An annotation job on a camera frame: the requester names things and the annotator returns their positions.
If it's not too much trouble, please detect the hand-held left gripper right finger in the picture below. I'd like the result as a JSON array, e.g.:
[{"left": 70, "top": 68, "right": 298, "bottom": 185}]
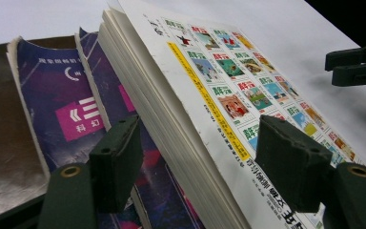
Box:
[{"left": 254, "top": 114, "right": 334, "bottom": 214}]

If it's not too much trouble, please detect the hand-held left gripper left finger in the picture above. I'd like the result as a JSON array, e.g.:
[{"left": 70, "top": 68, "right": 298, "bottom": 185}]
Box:
[{"left": 89, "top": 114, "right": 144, "bottom": 214}]

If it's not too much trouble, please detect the purple science fiction magazine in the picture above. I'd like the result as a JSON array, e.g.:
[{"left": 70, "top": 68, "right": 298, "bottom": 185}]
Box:
[
  {"left": 74, "top": 28, "right": 206, "bottom": 229},
  {"left": 7, "top": 36, "right": 109, "bottom": 179}
]

